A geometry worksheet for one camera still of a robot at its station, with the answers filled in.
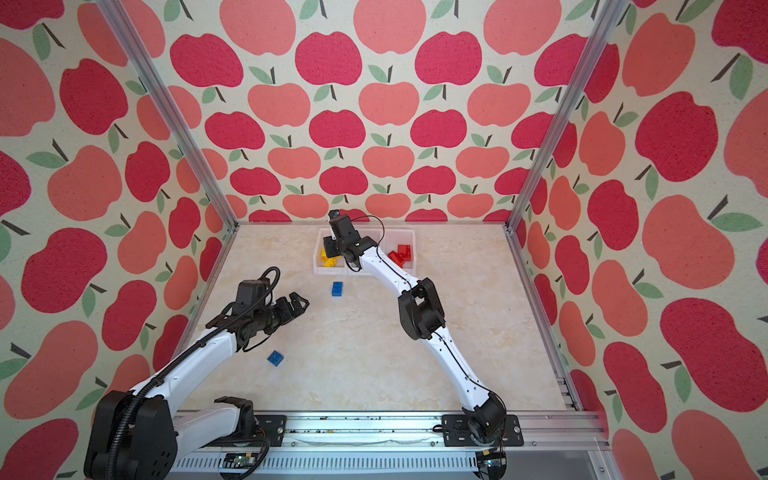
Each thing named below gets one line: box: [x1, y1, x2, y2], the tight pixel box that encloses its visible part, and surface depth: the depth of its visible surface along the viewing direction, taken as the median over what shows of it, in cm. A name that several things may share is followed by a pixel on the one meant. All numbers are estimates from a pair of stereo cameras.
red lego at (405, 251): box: [397, 244, 411, 261], surface depth 110 cm
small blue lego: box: [267, 350, 284, 367], surface depth 88 cm
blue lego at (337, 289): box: [332, 281, 343, 297], surface depth 103 cm
